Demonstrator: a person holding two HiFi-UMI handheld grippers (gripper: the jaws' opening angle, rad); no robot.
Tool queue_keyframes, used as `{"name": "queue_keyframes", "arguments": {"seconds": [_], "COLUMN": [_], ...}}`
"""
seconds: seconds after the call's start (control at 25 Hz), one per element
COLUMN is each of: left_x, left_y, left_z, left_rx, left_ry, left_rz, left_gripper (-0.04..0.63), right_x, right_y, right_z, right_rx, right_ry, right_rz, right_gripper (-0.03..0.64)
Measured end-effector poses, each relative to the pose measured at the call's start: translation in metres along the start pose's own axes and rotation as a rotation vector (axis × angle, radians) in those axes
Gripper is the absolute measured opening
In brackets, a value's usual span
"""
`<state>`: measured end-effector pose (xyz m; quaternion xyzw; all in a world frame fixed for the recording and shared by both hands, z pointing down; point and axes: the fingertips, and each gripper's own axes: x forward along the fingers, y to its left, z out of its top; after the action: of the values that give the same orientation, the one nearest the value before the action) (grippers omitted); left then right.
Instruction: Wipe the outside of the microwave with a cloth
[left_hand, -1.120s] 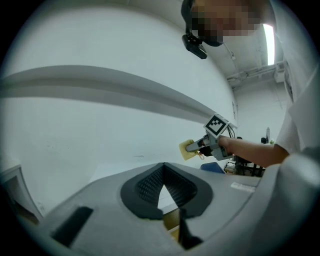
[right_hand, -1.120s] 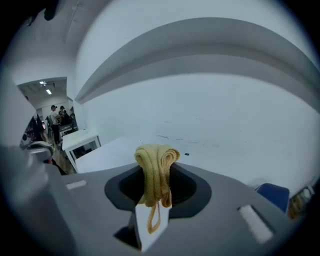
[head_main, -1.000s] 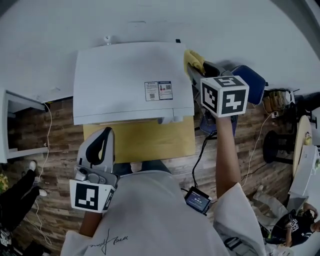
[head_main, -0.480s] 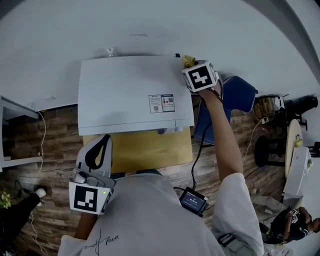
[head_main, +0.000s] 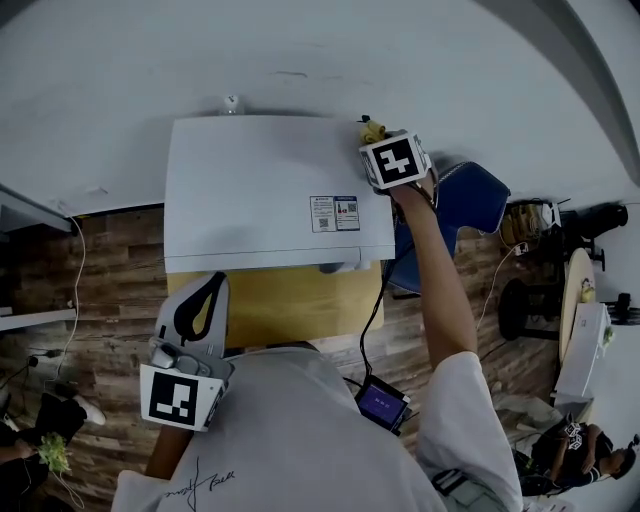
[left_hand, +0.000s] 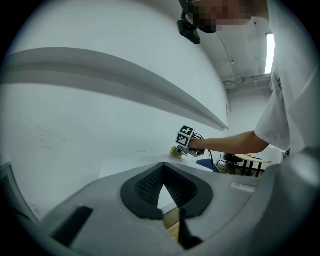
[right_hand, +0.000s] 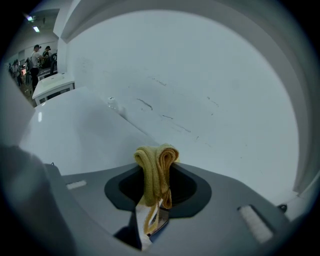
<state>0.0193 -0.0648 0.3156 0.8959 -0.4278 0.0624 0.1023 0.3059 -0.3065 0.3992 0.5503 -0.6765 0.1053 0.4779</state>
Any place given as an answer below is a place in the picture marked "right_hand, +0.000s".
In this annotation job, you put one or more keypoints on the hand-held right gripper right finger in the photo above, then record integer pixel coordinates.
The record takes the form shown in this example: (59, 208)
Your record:
(220, 212)

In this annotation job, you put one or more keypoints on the white desk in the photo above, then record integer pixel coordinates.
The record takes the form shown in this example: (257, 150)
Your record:
(53, 83)

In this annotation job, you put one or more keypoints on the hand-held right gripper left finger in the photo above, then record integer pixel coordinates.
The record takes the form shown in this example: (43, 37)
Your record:
(95, 212)

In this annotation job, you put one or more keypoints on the yellow cloth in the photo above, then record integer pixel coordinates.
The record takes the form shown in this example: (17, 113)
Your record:
(152, 172)

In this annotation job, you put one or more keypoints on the white microwave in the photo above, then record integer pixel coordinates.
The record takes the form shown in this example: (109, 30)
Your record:
(87, 130)

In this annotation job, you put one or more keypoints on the small white wall device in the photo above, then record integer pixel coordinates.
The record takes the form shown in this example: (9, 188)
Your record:
(112, 102)

